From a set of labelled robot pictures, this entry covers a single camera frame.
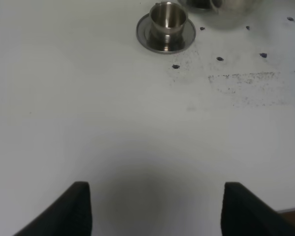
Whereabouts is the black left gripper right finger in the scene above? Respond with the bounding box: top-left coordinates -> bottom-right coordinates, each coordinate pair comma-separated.
220,182 -> 295,236

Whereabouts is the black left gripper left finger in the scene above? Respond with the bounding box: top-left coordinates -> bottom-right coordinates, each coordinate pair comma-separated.
15,181 -> 92,236

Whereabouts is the stainless steel teapot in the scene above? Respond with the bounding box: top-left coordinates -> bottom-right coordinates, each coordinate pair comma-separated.
206,0 -> 264,29

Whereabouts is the near steel saucer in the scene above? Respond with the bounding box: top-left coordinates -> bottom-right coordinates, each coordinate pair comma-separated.
136,12 -> 197,54

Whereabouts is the near steel teacup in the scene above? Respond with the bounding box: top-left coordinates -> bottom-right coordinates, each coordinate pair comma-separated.
149,1 -> 188,44

